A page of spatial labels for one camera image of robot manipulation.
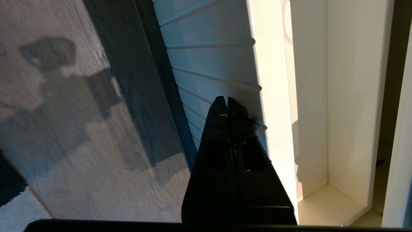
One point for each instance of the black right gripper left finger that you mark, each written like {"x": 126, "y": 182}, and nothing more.
{"x": 212, "y": 193}

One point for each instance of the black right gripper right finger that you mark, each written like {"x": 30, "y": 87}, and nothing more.
{"x": 262, "y": 193}

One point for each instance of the white fluted drawer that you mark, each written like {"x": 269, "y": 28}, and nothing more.
{"x": 309, "y": 96}

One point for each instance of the white black patterned rug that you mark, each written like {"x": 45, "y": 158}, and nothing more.
{"x": 19, "y": 209}

